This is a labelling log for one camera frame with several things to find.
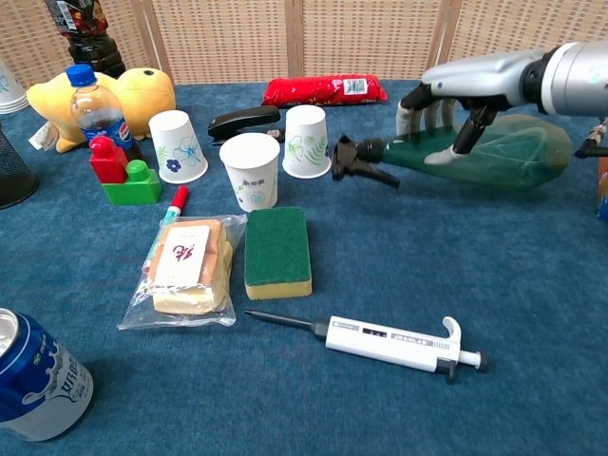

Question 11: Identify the bagged sandwich bread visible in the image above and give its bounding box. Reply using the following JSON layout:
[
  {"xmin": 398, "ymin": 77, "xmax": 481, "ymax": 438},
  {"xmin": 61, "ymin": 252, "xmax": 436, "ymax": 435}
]
[{"xmin": 116, "ymin": 213, "xmax": 248, "ymax": 332}]

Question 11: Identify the black mesh pen holder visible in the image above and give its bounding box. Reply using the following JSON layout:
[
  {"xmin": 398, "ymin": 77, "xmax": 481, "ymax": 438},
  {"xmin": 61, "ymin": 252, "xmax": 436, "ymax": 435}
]
[{"xmin": 0, "ymin": 123, "xmax": 41, "ymax": 210}]

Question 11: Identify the black stapler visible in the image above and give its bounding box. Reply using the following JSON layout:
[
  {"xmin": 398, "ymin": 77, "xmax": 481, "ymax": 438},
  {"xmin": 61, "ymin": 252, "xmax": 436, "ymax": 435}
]
[{"xmin": 207, "ymin": 104, "xmax": 286, "ymax": 147}]

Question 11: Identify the woven wooden folding screen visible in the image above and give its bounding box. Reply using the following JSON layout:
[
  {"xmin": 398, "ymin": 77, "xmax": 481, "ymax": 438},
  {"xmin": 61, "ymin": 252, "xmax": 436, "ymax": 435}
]
[{"xmin": 0, "ymin": 0, "xmax": 608, "ymax": 89}]

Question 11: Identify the yellow plush toy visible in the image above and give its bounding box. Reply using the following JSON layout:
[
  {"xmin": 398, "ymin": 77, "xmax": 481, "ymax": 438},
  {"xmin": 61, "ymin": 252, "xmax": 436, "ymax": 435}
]
[{"xmin": 26, "ymin": 67, "xmax": 178, "ymax": 154}]

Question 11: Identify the blue flower paper cup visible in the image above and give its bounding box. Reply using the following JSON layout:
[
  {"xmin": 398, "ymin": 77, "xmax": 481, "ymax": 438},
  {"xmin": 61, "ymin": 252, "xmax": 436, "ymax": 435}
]
[{"xmin": 147, "ymin": 109, "xmax": 210, "ymax": 185}]

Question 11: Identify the dark drink bottle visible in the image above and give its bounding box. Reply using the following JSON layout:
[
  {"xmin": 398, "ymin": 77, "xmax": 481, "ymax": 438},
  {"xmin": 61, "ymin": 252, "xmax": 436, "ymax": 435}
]
[{"xmin": 43, "ymin": 0, "xmax": 127, "ymax": 80}]

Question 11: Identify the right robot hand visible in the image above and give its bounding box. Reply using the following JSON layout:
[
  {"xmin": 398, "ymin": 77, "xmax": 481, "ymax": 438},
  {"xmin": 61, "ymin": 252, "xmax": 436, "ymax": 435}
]
[{"xmin": 396, "ymin": 49, "xmax": 547, "ymax": 165}]

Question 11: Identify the Pepsi bottle with blue cap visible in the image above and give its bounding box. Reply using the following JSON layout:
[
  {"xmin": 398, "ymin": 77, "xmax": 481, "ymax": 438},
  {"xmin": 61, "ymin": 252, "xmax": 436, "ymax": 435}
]
[{"xmin": 66, "ymin": 63, "xmax": 143, "ymax": 162}]

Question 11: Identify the stack of white paper cups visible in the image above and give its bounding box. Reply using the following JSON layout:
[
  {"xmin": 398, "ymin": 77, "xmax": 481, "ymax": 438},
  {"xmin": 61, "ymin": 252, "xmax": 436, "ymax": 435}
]
[{"xmin": 0, "ymin": 59, "xmax": 29, "ymax": 115}]

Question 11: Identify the green toy block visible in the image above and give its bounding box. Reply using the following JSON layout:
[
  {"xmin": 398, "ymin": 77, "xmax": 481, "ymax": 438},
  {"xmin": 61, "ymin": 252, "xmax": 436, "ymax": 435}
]
[{"xmin": 102, "ymin": 159, "xmax": 163, "ymax": 206}]

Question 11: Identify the red marker pen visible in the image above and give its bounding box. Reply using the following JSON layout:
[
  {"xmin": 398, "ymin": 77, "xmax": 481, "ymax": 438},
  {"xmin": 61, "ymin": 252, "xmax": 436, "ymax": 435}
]
[{"xmin": 161, "ymin": 184, "xmax": 190, "ymax": 229}]

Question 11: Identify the colourful orange blue box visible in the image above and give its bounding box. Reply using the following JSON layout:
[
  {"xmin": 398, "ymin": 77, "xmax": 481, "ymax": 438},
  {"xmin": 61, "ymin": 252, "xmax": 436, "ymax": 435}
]
[{"xmin": 595, "ymin": 156, "xmax": 608, "ymax": 219}]

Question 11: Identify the green spray bottle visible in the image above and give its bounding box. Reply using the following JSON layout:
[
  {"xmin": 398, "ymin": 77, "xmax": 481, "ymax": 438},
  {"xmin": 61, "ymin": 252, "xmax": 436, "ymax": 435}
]
[{"xmin": 331, "ymin": 113, "xmax": 574, "ymax": 192}]

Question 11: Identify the green leaf paper cup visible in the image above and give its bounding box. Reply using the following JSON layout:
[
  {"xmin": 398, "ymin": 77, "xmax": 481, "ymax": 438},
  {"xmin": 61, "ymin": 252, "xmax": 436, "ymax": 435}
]
[{"xmin": 281, "ymin": 104, "xmax": 333, "ymax": 180}]

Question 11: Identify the green yellow sponge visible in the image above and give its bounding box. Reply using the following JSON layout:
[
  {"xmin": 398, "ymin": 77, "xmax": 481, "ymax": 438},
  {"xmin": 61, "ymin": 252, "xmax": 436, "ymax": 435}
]
[{"xmin": 243, "ymin": 206, "xmax": 314, "ymax": 301}]

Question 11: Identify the blue white drink can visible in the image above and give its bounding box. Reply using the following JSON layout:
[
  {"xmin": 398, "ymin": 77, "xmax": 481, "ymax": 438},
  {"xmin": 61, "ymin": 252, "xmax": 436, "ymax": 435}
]
[{"xmin": 0, "ymin": 307, "xmax": 95, "ymax": 443}]

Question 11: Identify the red plastic package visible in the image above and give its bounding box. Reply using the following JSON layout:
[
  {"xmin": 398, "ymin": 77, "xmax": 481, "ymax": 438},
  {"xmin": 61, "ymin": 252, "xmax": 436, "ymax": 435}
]
[{"xmin": 261, "ymin": 74, "xmax": 389, "ymax": 108}]

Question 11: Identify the white paper cup with text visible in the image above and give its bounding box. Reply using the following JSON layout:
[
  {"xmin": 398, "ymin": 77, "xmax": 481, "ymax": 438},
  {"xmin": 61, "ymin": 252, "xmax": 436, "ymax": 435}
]
[{"xmin": 218, "ymin": 132, "xmax": 281, "ymax": 214}]

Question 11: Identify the white pipette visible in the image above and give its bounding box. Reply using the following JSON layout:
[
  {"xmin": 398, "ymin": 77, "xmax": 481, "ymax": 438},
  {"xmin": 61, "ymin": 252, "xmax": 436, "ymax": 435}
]
[{"xmin": 243, "ymin": 309, "xmax": 490, "ymax": 384}]

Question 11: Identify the red toy block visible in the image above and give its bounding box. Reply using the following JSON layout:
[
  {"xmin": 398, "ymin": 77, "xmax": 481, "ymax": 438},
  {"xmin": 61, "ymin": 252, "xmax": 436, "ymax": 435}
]
[{"xmin": 88, "ymin": 135, "xmax": 129, "ymax": 185}]

